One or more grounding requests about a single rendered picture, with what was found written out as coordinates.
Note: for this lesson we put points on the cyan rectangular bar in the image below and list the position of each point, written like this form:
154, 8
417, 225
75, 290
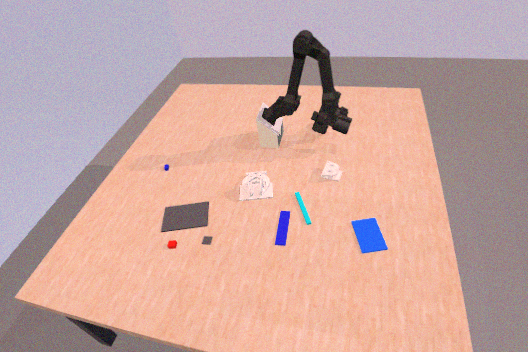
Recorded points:
303, 209

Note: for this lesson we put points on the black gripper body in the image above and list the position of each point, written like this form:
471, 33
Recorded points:
322, 129

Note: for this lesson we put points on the blue flat rectangular plate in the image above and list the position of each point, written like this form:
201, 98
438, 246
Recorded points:
369, 235

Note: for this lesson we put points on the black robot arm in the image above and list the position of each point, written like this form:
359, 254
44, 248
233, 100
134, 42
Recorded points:
332, 114

